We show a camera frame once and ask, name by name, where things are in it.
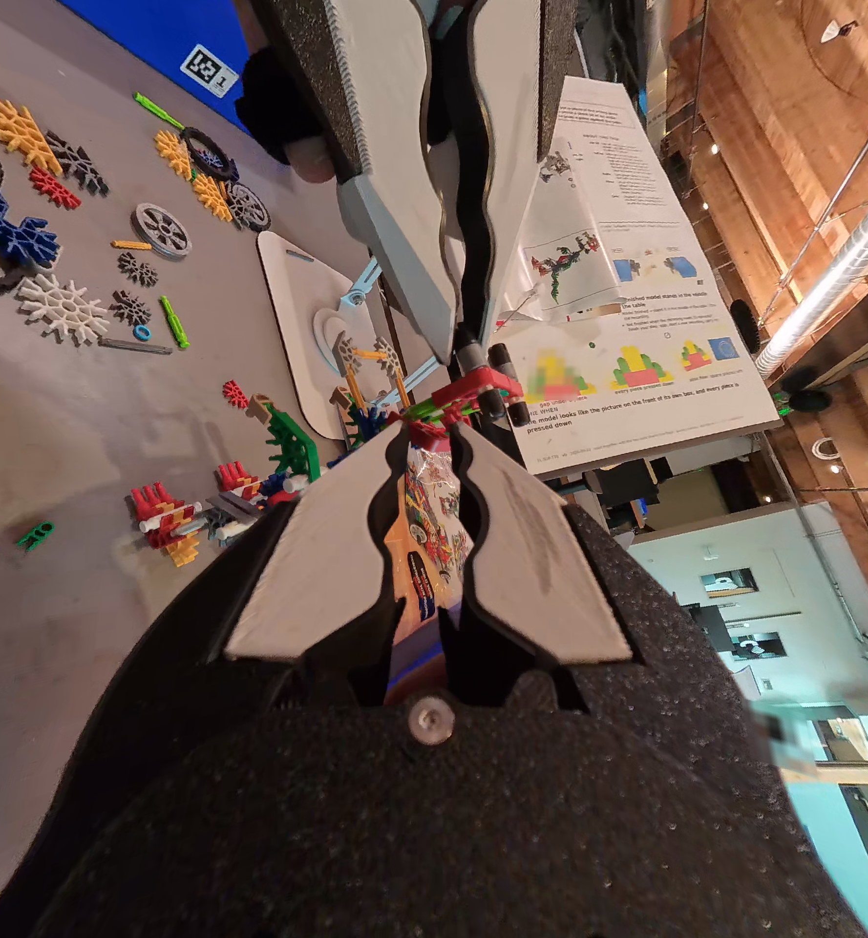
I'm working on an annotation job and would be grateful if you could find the grey spoked wheel hub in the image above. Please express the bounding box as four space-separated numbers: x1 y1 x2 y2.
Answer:
131 203 193 261

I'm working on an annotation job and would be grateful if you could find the printed toy packaging bag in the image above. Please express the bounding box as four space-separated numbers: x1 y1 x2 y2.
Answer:
388 446 476 691

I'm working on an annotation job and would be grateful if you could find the lime green rod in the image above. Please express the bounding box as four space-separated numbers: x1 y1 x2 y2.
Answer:
159 295 191 350
133 91 186 131

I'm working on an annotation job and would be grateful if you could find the dark grey snowflake connector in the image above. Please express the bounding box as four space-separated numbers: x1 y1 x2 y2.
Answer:
44 130 110 197

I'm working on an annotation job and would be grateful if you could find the silver duct pipe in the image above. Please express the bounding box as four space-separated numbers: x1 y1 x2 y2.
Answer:
756 172 868 378

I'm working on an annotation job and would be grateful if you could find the clear picture sleeve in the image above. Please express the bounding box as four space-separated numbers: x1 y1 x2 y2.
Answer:
503 169 627 325

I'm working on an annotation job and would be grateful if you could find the blue snowflake connector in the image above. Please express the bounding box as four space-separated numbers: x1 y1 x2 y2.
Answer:
0 183 61 270

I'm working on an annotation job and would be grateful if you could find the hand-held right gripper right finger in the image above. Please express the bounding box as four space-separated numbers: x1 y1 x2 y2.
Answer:
448 424 634 668

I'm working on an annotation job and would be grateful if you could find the blue storage bin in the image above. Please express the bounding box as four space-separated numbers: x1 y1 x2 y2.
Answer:
56 0 259 136

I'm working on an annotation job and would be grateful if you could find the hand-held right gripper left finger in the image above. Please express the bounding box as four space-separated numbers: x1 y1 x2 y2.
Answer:
225 421 414 664

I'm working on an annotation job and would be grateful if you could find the white code sticker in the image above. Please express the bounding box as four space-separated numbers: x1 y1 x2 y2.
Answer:
181 44 240 98

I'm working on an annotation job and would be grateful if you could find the orange fan connector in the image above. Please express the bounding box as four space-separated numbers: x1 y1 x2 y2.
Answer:
192 172 234 223
0 99 64 177
154 129 194 182

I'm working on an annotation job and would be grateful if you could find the small tyre with hub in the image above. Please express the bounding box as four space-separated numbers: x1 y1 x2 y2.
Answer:
179 127 240 183

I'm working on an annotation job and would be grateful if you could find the colourful construction toy model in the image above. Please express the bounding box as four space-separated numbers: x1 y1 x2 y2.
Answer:
129 322 531 569

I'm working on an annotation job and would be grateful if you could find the red fan connector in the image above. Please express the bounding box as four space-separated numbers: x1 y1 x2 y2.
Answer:
28 167 83 211

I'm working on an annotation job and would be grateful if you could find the white instruction board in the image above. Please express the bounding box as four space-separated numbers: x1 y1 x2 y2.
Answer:
488 73 784 475

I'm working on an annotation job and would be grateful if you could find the person's left hand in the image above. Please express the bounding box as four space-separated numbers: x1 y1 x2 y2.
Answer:
286 136 337 186

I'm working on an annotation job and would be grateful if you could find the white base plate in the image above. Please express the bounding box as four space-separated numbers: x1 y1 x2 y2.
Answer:
256 231 407 441

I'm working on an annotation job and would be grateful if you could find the white snowflake connector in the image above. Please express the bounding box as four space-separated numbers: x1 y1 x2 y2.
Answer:
16 273 111 345

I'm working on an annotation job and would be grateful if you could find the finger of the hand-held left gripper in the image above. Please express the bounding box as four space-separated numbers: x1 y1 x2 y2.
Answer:
326 0 458 366
452 0 545 349

